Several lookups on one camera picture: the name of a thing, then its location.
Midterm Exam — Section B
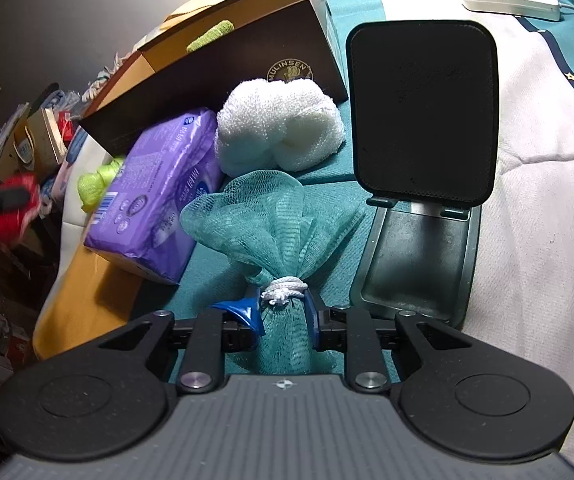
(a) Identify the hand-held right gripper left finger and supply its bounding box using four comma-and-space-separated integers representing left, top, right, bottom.
97, 297, 266, 394

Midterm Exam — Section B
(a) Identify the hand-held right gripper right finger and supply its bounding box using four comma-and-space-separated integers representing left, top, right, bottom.
304, 290, 474, 394

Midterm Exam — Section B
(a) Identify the red soft cloth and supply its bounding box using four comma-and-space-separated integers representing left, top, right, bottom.
0, 172, 44, 244

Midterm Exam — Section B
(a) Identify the teal mesh bath puff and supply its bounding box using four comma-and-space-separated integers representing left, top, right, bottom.
179, 169, 369, 377

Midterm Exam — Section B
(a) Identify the purple soft packet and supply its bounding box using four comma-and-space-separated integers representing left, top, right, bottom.
83, 107, 226, 287

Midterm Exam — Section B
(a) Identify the gold box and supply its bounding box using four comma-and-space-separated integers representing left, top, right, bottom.
13, 107, 66, 172

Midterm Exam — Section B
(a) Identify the white quilt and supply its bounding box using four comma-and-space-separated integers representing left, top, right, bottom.
34, 125, 118, 322

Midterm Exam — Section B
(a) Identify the red packet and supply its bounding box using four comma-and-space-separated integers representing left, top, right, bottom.
57, 112, 76, 144

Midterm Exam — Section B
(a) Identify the yellow-green yarn bundle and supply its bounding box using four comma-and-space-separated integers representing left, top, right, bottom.
76, 157, 126, 214

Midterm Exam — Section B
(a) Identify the orange sheet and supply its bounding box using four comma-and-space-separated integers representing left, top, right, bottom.
33, 247, 146, 362

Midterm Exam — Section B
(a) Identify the white fluffy towel ball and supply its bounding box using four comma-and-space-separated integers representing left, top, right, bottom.
215, 77, 346, 179

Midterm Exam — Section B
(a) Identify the brown and orange gift box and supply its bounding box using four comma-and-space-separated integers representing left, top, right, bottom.
79, 0, 351, 159

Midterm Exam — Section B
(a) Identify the light green fuzzy cloth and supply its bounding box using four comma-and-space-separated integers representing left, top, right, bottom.
186, 19, 236, 54

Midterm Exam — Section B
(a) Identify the white braided rope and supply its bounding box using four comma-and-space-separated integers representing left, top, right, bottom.
81, 52, 134, 104

